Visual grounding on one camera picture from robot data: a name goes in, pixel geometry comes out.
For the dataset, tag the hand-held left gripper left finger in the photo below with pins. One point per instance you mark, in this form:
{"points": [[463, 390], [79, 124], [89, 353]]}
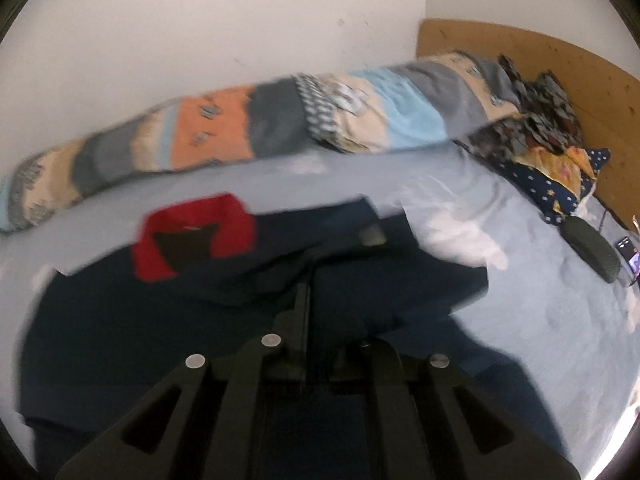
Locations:
{"points": [[303, 330]]}

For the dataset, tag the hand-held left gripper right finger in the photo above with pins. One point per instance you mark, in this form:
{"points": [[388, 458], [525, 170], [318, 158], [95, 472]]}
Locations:
{"points": [[350, 365]]}

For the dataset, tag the navy jacket with red collar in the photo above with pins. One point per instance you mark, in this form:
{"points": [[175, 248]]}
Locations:
{"points": [[125, 310]]}

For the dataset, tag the light blue bed sheet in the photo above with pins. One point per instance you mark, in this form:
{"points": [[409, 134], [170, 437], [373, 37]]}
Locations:
{"points": [[525, 285]]}

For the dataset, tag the long patchwork bolster pillow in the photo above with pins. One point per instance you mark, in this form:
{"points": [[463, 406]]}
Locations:
{"points": [[215, 125]]}

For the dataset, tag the navy star-print pillow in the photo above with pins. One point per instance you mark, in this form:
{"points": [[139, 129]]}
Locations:
{"points": [[545, 195]]}

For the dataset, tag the dark grey case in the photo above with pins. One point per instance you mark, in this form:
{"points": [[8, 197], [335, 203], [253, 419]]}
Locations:
{"points": [[590, 247]]}

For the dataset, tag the yellow cloth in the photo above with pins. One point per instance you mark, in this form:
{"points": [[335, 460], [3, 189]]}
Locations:
{"points": [[565, 162]]}

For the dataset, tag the smartphone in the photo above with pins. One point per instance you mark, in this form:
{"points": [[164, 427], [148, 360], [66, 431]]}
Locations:
{"points": [[631, 257]]}

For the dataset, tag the dark patterned cloth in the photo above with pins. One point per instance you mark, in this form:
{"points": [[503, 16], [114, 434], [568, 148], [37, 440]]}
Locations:
{"points": [[545, 105]]}

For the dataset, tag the wooden headboard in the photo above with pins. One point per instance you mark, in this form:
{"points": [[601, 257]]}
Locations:
{"points": [[590, 75]]}

